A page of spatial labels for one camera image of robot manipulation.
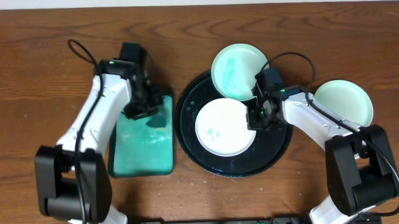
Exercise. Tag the white plate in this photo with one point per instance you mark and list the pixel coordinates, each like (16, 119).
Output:
(221, 127)

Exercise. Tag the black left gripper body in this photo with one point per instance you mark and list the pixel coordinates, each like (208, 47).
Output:
(143, 108)

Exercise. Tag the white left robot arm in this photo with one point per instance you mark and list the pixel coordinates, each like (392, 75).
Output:
(72, 178)

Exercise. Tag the green rectangular soap tray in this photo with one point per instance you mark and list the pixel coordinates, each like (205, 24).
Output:
(137, 150)

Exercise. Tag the dark green sponge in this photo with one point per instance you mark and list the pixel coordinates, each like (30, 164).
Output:
(157, 121)

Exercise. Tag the round black tray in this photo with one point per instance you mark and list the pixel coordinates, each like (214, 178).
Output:
(265, 151)

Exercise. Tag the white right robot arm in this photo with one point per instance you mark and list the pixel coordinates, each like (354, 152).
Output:
(362, 179)

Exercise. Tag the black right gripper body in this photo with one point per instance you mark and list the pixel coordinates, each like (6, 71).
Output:
(257, 118)

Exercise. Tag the mint green plate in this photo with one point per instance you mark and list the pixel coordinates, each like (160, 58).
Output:
(234, 68)
(348, 100)

